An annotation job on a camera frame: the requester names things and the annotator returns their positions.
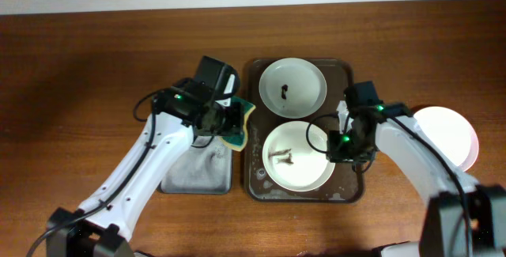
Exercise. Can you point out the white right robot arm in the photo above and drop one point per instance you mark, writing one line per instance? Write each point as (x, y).
(463, 217)

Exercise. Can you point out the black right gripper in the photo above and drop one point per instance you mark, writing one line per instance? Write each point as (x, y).
(336, 153)

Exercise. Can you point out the brown serving tray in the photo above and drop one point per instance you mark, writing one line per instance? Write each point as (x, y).
(344, 185)

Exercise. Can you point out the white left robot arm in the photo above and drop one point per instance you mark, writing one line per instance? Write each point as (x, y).
(180, 143)

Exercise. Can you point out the green yellow sponge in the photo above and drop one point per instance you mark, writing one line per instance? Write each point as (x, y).
(237, 142)

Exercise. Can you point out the cream white plate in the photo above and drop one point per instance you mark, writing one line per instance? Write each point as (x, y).
(292, 158)

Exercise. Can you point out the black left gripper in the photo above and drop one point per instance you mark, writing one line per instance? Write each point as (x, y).
(235, 124)

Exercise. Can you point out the pale green plate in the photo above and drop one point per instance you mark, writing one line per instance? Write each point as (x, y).
(293, 88)

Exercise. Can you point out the small black sponge tray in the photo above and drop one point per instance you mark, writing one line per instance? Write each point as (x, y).
(205, 169)

